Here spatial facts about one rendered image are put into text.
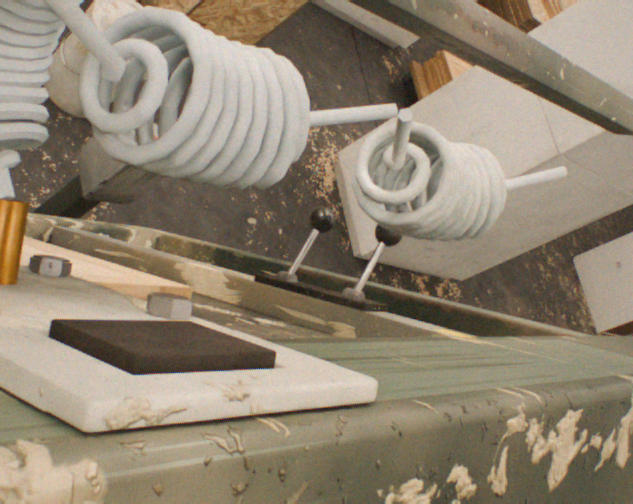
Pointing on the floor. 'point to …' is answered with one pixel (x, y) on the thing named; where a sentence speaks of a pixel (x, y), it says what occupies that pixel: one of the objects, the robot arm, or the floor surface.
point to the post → (67, 202)
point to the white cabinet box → (619, 283)
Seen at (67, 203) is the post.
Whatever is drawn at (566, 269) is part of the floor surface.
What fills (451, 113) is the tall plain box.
